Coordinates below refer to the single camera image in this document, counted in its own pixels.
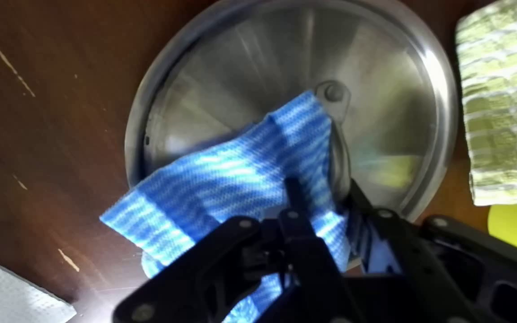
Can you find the light green cloth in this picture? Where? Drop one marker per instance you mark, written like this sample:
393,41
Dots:
487,53

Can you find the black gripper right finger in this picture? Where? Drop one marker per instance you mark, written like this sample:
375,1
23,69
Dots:
363,218

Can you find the white paper sheet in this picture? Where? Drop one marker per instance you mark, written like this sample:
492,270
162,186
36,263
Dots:
23,303

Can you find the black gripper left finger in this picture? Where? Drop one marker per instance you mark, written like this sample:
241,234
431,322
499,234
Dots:
296,213

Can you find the blue striped cloth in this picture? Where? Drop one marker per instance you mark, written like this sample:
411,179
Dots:
214,238

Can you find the silver pot lid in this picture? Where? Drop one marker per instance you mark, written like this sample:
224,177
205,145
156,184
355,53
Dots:
373,66

